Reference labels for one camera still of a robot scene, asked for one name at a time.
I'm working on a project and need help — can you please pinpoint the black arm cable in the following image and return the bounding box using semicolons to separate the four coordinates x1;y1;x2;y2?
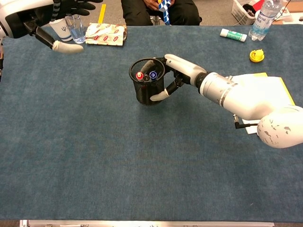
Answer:
233;114;259;130

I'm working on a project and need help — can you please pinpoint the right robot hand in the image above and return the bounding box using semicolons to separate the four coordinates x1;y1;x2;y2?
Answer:
141;54;208;102

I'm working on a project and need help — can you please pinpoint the aluminium table edge rail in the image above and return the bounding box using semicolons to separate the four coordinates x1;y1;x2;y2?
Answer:
19;219;275;227

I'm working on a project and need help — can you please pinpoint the blue white snake puzzle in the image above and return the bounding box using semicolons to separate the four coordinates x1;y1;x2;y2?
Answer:
157;0;171;26

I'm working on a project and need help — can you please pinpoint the yellow folder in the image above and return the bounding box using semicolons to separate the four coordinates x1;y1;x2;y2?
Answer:
253;72;296;106

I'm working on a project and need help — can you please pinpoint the blue felt table mat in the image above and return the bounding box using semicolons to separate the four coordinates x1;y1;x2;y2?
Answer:
0;24;303;222

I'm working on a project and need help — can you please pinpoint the brown cardboard box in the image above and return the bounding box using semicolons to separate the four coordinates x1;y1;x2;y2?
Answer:
289;0;303;13

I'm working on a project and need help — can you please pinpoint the blue-labelled water bottle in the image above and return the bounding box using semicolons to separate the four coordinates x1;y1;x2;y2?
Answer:
248;0;282;42

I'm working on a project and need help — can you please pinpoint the crumpled red-printed paper bag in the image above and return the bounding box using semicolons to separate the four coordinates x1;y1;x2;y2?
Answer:
85;22;128;46

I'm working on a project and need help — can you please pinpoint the white paper cup blue logo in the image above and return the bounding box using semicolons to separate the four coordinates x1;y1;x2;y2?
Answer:
49;18;73;42

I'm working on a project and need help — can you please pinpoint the white plastic basket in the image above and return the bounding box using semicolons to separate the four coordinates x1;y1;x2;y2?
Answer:
231;0;265;26

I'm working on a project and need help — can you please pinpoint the black mesh pen cup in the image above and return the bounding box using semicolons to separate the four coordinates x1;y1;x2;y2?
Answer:
128;57;166;106

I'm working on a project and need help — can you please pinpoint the clear unlabelled water bottle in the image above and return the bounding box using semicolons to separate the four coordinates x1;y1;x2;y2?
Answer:
64;14;86;44

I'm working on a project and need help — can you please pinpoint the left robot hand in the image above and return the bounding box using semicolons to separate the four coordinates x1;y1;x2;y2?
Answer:
0;0;104;54

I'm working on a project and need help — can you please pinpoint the seated person in black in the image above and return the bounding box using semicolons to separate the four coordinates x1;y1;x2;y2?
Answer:
121;0;202;26

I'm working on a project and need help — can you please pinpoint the white green glue stick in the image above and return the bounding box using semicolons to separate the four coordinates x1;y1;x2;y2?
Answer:
219;28;248;43

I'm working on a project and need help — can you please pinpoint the chrome stool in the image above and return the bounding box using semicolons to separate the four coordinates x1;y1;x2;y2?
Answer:
149;14;164;26

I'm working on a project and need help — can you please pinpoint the white paper sheet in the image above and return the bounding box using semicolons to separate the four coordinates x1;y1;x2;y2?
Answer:
245;119;260;136

